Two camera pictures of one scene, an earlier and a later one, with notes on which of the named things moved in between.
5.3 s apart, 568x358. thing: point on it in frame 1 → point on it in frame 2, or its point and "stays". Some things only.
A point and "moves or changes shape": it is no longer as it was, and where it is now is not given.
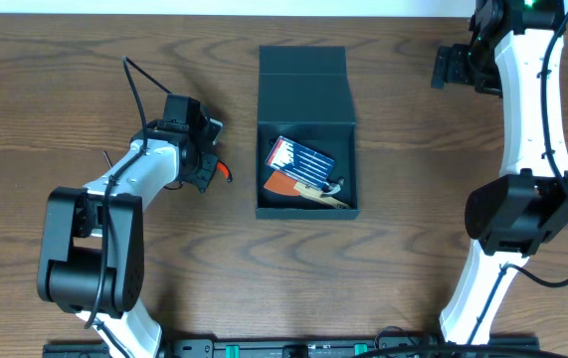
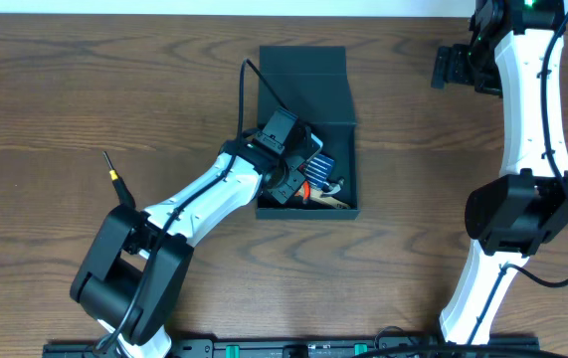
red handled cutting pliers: x=222 y=167 moves or changes shape
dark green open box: x=304 y=96 stays
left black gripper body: x=206 y=166 → x=310 y=162
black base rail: x=284 y=347 stays
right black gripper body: x=478 y=67 stays
